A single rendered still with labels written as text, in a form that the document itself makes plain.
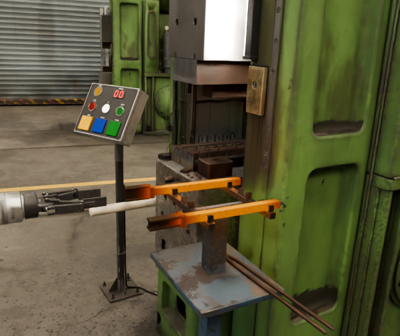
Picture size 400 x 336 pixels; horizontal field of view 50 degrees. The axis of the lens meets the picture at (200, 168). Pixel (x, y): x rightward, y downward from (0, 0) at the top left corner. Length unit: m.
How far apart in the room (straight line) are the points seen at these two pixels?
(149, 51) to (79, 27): 3.37
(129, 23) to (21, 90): 3.74
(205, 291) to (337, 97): 0.86
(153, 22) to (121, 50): 0.62
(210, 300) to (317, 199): 0.66
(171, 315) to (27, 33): 8.06
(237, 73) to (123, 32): 4.96
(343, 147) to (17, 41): 8.49
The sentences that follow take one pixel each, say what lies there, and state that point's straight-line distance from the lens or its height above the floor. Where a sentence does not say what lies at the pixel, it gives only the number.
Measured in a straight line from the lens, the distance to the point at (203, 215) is 1.20.
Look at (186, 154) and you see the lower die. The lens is 1.80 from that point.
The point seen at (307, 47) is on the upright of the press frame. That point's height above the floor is 1.43.
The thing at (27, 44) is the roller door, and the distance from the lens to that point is 9.62.
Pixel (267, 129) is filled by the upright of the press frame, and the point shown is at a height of 1.14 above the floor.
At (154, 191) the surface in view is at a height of 0.97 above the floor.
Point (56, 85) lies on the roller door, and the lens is 9.69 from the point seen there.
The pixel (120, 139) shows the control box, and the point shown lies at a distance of 2.08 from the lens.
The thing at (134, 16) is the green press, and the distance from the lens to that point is 6.69.
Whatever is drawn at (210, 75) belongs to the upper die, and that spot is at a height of 1.31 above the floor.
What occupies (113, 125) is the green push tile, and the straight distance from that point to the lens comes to 2.13.
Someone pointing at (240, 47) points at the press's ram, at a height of 1.42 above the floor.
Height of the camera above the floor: 1.43
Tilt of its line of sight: 17 degrees down
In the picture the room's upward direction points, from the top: 2 degrees clockwise
